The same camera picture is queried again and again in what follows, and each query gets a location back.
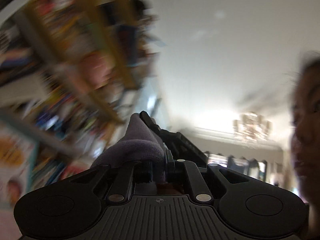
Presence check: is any ceiling chandelier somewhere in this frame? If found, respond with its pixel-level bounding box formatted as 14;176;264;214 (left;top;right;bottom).
233;112;272;142

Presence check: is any teal children's sound book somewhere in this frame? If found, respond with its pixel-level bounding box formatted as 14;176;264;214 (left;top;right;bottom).
1;125;38;209

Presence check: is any wooden bookshelf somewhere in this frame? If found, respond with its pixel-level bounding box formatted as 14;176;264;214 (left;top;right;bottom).
0;0;161;181

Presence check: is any person's head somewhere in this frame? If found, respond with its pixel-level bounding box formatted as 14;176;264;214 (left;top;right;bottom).
291;56;319;239

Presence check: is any pink and purple sweater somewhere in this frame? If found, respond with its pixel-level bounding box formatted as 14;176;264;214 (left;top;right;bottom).
91;113;165;183

